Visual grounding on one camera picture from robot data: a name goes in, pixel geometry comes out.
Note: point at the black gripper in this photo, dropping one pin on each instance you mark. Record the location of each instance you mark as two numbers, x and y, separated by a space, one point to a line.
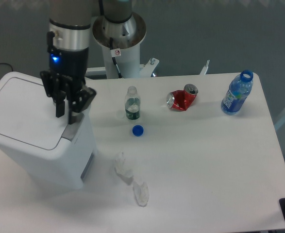
65 64

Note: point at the white trash can lid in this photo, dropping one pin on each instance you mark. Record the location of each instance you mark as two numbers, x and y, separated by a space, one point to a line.
27 115

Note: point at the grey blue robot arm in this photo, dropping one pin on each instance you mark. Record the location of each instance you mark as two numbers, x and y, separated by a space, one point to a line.
114 26

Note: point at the white trash can body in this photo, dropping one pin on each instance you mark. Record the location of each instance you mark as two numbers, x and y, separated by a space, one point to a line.
67 163

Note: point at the blue bottle cap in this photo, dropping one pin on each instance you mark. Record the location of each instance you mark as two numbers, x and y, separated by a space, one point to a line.
137 130

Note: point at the crushed red soda can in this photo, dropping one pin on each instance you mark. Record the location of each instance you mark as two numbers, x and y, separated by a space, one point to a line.
182 99

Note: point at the clear green label bottle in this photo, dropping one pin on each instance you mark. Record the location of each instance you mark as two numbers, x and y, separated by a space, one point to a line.
132 103

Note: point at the crumpled white tissue lower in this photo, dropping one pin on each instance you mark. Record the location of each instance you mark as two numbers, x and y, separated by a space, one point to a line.
141 193

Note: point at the blue plastic water bottle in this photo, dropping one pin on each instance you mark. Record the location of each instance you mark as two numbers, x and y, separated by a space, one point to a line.
239 89

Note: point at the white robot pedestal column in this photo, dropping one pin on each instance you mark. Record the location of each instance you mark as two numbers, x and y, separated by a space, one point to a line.
128 62

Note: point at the white pedestal base bracket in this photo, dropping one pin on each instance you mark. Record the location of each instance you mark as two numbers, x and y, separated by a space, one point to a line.
146 70

